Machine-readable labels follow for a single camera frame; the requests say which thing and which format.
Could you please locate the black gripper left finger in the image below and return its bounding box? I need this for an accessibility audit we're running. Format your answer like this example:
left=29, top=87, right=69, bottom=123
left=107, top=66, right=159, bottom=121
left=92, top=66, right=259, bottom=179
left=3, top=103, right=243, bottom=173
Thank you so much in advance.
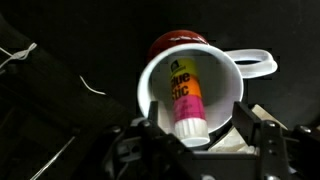
left=137, top=101, right=194, bottom=180

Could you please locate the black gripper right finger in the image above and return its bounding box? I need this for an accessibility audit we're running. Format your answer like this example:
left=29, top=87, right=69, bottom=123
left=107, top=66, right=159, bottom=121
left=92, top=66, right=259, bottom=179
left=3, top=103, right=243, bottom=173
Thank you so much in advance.
left=232, top=102, right=290, bottom=180

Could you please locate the multicoloured glue stick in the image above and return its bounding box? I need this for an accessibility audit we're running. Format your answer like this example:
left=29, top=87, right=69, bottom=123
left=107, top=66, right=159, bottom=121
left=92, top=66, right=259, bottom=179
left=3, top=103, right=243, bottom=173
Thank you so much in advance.
left=170, top=56, right=210, bottom=147

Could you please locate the red and white mug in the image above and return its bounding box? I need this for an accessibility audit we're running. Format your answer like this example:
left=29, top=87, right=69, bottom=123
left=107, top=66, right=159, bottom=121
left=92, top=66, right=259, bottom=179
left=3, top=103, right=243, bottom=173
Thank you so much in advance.
left=137, top=30, right=278, bottom=134

